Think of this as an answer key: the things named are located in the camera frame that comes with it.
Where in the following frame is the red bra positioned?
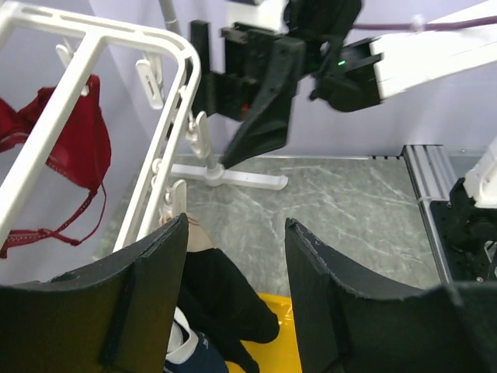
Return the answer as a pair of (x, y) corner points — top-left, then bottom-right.
(1, 75), (112, 259)

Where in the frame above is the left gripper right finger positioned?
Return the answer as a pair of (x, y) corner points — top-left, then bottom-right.
(285, 218), (496, 372)

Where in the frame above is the navy blue underwear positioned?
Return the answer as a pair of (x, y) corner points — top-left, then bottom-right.
(163, 307), (228, 373)

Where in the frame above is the black underwear beige waistband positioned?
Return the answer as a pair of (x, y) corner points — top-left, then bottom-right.
(176, 214), (280, 372)

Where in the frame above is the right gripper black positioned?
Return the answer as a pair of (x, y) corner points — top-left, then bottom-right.
(189, 20), (306, 168)

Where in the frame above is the yellow plastic tray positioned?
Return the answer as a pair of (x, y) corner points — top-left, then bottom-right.
(224, 293), (304, 373)

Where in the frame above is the aluminium mounting rail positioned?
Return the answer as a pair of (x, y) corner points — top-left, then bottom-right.
(370, 144), (497, 287)

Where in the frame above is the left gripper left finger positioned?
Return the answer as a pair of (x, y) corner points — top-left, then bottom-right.
(1, 214), (188, 372)

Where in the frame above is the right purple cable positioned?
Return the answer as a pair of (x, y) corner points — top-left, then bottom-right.
(351, 13), (497, 34)

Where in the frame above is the white clip hanger frame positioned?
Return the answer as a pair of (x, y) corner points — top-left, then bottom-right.
(1, 1), (201, 254)

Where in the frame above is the white drying rack stand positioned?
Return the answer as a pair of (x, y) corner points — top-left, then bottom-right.
(158, 0), (288, 190)

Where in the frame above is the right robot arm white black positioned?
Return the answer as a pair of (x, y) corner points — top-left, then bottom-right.
(189, 1), (496, 190)

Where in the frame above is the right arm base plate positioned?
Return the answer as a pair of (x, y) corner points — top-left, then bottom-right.
(430, 201), (496, 282)

